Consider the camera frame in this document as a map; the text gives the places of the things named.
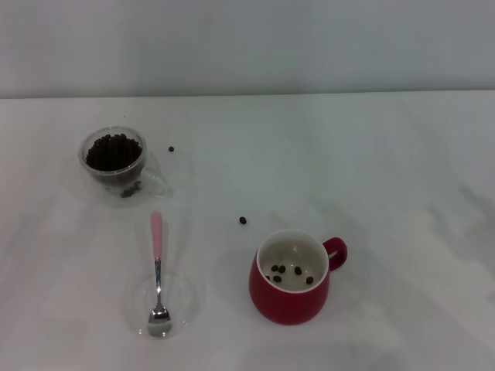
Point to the red mug white inside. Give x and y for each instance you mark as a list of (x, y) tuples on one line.
[(286, 305)]

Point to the clear glass saucer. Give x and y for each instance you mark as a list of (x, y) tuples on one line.
[(181, 301)]

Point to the coffee bean pile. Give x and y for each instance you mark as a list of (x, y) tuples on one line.
[(112, 152)]

